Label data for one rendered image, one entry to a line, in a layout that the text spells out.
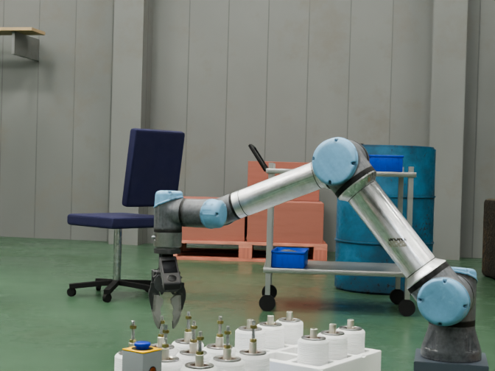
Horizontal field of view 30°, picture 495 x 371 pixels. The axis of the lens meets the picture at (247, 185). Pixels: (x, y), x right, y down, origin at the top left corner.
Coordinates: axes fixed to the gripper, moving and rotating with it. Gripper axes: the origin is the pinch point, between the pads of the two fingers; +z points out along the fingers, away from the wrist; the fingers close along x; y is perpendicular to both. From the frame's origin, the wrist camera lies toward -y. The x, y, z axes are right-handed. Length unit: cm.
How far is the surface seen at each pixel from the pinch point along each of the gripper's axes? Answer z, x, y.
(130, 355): 4.5, 10.9, -18.4
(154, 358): 5.1, 5.2, -18.7
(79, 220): -10, 13, 297
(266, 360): 10.9, -28.4, 3.8
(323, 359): 15, -51, 24
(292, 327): 11, -50, 57
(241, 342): 13, -30, 42
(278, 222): 2, -158, 504
